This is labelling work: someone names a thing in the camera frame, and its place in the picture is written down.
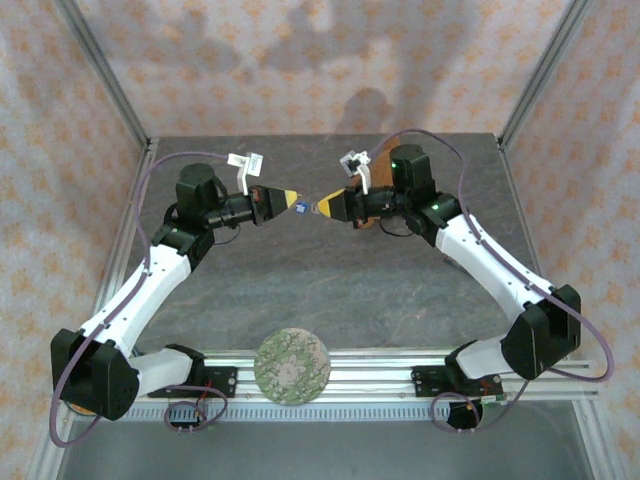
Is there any aluminium frame post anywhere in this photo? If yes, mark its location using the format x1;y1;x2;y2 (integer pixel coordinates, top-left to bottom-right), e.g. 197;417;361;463
53;0;153;151
498;0;594;151

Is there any aluminium table side rail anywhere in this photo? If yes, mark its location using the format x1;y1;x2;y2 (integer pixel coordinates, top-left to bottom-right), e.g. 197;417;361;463
24;138;160;480
497;134;621;480

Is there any slotted grey cable duct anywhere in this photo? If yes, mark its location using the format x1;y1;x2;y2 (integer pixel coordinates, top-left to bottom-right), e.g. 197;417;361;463
124;404;501;424

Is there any brown plush toy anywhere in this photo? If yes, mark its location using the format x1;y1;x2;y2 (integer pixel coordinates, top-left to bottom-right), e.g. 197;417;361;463
349;148;397;231

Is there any round green floral plate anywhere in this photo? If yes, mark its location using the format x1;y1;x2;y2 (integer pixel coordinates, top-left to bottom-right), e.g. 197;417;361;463
253;327;332;404

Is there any black cable connector box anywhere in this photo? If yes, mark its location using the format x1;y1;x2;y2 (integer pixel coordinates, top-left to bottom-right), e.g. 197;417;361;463
168;402;207;433
447;402;484;432

